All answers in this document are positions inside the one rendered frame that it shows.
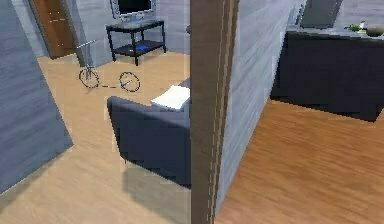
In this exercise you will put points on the dark blue sofa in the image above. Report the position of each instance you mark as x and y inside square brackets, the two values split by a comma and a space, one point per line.
[153, 133]

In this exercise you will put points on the blue flat item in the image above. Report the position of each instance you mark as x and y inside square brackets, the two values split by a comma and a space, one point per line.
[141, 48]

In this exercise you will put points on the black television stand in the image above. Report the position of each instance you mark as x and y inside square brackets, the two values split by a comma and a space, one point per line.
[136, 36]

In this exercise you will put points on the thin grey bicycle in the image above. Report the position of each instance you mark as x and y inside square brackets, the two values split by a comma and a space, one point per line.
[100, 78]

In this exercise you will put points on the silver framed television set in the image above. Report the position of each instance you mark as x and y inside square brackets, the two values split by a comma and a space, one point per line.
[133, 7]

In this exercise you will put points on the dark sideboard cabinet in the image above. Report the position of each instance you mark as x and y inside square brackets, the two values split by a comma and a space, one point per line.
[330, 73]

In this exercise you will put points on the brown wooden room door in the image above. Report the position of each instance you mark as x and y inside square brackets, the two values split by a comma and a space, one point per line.
[53, 26]

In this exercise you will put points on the green leafy item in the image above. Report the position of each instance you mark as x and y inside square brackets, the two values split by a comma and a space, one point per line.
[354, 27]

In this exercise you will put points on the dark olive bowl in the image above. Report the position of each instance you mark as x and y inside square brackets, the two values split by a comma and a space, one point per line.
[375, 31]

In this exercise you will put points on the brown door frame post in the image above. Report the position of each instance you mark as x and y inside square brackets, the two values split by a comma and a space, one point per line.
[208, 110]

